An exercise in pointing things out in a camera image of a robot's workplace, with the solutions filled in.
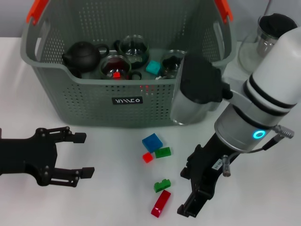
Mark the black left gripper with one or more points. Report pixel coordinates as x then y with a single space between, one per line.
35 155

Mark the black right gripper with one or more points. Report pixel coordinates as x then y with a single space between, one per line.
207 162

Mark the green notched toy brick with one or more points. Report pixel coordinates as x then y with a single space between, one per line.
161 186

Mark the dark red long brick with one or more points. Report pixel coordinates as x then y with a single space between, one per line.
161 203

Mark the green sloped toy brick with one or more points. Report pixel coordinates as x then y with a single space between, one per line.
162 153

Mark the small red square brick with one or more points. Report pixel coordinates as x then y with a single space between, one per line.
147 157

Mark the small red rounded brick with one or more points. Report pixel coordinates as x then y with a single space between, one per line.
116 75

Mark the glass teacup with black sleeve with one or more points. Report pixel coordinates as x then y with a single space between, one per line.
134 47
169 61
104 68
169 76

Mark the orange-red sloped brick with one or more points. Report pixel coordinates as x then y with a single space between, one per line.
147 86

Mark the white block toy brick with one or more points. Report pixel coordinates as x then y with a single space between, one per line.
158 77

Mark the teal toy brick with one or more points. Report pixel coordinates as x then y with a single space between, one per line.
153 67

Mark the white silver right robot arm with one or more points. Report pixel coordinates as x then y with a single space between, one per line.
270 82

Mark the grey perforated storage basket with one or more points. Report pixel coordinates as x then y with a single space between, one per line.
94 110

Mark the blue toy brick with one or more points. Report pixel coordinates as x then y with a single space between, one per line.
152 142

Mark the black ceramic teapot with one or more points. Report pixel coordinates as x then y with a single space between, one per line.
82 55

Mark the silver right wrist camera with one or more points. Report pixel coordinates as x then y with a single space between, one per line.
200 80

